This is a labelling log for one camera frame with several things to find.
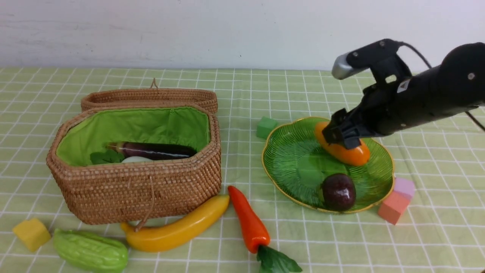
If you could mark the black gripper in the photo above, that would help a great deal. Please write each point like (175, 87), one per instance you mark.
(386, 108)

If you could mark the orange mango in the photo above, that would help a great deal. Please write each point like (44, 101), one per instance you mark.
(358, 156)

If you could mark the dark purple passion fruit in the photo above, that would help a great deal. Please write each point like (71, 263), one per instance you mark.
(337, 192)

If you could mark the orange carrot with leaves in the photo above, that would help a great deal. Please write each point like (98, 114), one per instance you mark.
(257, 239)

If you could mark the dark purple eggplant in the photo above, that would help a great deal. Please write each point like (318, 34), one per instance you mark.
(153, 151)

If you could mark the yellow banana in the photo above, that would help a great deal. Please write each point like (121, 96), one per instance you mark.
(168, 237)

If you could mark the white radish with leaves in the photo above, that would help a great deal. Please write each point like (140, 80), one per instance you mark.
(111, 156)

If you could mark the green bitter gourd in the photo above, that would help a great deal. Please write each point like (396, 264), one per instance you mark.
(90, 252)

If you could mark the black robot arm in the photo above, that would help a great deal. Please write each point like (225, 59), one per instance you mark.
(457, 85)

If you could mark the green glass leaf plate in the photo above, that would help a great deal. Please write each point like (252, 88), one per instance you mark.
(297, 165)

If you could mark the green foam cube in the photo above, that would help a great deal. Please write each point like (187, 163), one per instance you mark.
(265, 127)

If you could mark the pink foam cube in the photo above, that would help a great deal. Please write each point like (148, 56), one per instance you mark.
(404, 187)

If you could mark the salmon orange foam cube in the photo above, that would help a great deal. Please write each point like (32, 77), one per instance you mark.
(393, 207)

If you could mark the green checkered tablecloth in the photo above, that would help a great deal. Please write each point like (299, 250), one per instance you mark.
(441, 232)

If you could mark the woven wicker basket lid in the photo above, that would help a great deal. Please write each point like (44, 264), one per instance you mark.
(118, 97)

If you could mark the woven wicker basket green lining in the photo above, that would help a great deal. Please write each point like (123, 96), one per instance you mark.
(121, 192)

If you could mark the yellow foam cube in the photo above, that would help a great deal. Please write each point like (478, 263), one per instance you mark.
(32, 233)

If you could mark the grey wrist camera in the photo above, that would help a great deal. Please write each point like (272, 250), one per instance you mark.
(380, 57)

